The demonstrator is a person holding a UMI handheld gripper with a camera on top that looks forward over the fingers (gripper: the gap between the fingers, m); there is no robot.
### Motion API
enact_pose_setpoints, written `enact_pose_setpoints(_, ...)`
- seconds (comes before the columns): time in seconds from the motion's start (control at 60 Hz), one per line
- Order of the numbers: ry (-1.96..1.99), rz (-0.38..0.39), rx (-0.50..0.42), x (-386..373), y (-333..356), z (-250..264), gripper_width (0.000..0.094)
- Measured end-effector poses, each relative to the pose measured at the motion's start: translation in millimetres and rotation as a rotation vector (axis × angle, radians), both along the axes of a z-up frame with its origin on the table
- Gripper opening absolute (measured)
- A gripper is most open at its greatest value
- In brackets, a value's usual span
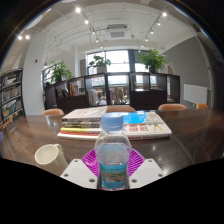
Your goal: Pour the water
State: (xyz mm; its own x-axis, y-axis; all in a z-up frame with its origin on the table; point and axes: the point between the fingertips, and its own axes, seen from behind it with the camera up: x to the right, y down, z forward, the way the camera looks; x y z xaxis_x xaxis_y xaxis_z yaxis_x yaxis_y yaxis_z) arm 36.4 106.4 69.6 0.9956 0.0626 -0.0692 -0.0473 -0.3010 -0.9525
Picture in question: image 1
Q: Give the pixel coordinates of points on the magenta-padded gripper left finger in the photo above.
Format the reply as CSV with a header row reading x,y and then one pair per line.
x,y
78,173

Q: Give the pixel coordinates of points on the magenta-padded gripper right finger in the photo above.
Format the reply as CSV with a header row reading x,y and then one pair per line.
x,y
146,172

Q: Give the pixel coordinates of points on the clear water bottle blue cap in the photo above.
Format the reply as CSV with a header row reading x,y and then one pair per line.
x,y
113,150

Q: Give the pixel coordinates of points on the cream ceramic cup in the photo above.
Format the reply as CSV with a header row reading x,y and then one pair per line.
x,y
50,156

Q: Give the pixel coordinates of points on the white book with red spine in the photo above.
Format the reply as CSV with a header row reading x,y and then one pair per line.
x,y
76,136

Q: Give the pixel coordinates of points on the white book with red lettering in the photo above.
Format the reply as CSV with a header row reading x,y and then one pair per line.
x,y
148,131

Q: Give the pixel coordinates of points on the yellow-spined book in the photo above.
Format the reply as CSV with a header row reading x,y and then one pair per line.
x,y
78,130

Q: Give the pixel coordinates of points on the dark-spined book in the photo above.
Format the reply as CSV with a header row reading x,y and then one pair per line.
x,y
80,124

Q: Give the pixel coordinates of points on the blue-covered book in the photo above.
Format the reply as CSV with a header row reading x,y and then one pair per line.
x,y
141,117

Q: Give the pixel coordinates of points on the white-covered book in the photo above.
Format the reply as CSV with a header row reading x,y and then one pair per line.
x,y
85,113

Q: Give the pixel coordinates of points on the low dark shelf unit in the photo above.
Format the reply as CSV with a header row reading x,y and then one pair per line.
x,y
146,98

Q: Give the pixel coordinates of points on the tall bookshelf with books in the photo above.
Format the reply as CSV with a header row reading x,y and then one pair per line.
x,y
11,98

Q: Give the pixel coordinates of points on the potted green plant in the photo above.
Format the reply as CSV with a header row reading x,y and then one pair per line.
x,y
60,71

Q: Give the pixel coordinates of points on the green plant in white pot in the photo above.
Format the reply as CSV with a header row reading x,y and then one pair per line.
x,y
99,62

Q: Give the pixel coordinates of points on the green plant in dark pot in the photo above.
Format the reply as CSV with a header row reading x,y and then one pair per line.
x,y
152,59

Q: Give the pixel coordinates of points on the ceiling air conditioner unit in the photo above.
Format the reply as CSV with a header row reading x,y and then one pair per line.
x,y
117,32

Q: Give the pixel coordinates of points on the group of ceiling spotlights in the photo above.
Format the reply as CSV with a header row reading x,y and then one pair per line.
x,y
78,10

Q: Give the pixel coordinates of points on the white wall panel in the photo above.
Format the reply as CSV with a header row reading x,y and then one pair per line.
x,y
196,94

